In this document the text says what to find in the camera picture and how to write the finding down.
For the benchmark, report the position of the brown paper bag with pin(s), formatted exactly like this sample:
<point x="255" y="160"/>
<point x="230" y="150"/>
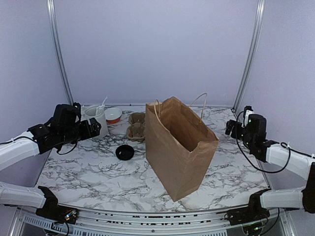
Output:
<point x="179" y="146"/>

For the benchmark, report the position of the cardboard cup carrier tray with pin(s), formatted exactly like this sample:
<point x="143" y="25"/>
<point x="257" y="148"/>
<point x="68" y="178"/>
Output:
<point x="135" y="132"/>

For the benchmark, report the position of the aluminium front rail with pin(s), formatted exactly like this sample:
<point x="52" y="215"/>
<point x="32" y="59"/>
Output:
<point x="92" y="222"/>

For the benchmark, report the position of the orange white bowl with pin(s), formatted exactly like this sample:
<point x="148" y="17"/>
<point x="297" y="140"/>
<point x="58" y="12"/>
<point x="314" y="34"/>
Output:
<point x="113" y="115"/>

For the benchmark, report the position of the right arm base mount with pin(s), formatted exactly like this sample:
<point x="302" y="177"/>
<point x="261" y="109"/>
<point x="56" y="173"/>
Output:
<point x="248" y="212"/>

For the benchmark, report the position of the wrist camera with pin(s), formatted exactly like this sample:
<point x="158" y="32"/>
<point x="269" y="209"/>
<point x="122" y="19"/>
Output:
<point x="247" y="111"/>
<point x="77" y="109"/>

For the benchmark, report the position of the right aluminium frame post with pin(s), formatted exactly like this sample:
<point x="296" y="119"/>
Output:
<point x="251" y="53"/>

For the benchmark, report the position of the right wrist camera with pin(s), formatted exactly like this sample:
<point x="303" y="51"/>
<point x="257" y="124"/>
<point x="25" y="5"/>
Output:
<point x="247" y="111"/>

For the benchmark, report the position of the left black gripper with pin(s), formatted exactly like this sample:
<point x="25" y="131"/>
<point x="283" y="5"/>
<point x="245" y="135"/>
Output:
<point x="87" y="133"/>

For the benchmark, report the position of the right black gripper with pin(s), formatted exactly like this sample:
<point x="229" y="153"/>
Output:
<point x="231" y="123"/>

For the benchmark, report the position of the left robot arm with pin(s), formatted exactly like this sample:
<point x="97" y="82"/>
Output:
<point x="64" y="127"/>

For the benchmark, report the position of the aluminium frame post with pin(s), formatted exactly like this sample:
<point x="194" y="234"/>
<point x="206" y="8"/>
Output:
<point x="58" y="49"/>
<point x="251" y="53"/>

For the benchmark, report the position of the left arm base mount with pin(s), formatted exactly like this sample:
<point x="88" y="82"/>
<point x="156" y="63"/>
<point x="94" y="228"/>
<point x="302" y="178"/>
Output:
<point x="52" y="210"/>

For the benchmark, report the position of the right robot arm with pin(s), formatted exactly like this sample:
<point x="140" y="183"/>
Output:
<point x="252" y="132"/>

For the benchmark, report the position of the white utensil holder cup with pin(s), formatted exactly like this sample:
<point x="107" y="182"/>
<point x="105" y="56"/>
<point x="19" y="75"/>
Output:
<point x="97" y="112"/>

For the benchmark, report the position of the left aluminium frame post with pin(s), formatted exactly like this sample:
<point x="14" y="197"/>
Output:
<point x="58" y="49"/>

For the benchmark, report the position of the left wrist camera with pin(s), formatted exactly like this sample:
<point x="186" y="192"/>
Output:
<point x="77" y="109"/>

